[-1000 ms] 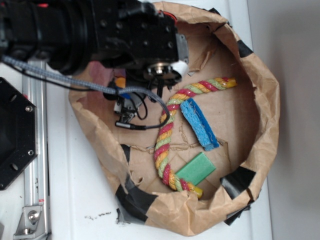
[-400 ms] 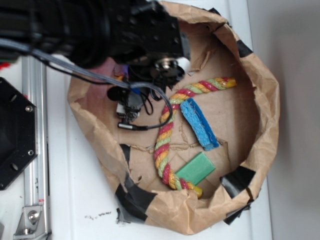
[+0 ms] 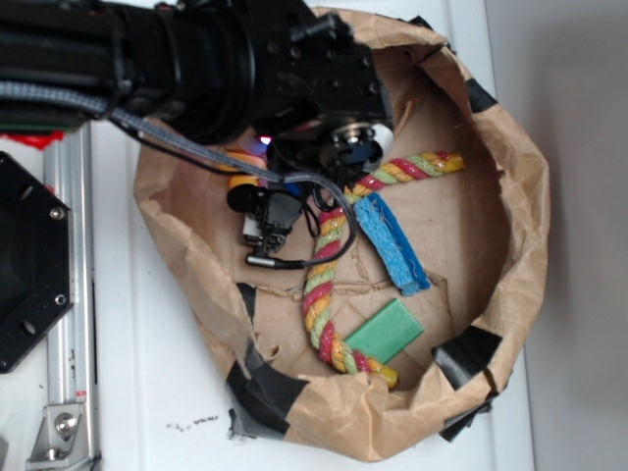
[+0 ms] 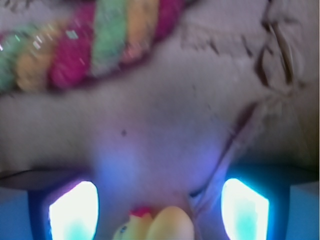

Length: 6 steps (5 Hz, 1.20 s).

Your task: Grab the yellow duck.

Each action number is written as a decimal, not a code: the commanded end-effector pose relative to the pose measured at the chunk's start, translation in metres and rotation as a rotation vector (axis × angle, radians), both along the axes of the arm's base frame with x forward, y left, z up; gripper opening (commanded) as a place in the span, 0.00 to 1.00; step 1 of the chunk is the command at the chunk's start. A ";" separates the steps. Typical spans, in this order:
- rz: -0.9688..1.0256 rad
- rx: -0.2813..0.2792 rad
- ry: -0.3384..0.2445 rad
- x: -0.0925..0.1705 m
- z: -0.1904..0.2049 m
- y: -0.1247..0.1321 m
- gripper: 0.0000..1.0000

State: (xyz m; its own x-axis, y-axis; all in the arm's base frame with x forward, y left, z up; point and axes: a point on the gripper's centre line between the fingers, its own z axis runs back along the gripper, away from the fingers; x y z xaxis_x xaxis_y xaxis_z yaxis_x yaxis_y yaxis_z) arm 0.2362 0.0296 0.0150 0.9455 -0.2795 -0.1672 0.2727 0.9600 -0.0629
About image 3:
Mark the crumpled brown paper bag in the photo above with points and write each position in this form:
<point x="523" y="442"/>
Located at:
<point x="471" y="192"/>

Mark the multicolour twisted rope toy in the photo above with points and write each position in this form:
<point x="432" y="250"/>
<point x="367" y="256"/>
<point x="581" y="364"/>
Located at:
<point x="333" y="255"/>

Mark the blue sponge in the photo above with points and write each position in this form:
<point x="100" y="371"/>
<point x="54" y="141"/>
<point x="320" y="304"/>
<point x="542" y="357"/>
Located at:
<point x="378" y="223"/>

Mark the white plastic bin lid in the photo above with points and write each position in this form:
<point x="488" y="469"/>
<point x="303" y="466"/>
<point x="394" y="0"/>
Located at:
<point x="163" y="404"/>

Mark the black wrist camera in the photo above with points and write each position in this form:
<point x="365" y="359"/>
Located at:
<point x="269" y="216"/>

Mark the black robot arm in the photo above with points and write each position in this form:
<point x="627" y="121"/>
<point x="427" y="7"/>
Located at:
<point x="210" y="70"/>

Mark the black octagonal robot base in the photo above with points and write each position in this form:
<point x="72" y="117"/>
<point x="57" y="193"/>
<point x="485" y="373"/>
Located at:
<point x="36" y="269"/>

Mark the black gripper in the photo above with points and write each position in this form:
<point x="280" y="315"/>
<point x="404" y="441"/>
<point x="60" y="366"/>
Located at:
<point x="320" y="98"/>

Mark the green rectangular block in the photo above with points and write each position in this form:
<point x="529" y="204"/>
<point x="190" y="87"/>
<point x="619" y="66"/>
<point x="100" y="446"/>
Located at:
<point x="387" y="333"/>

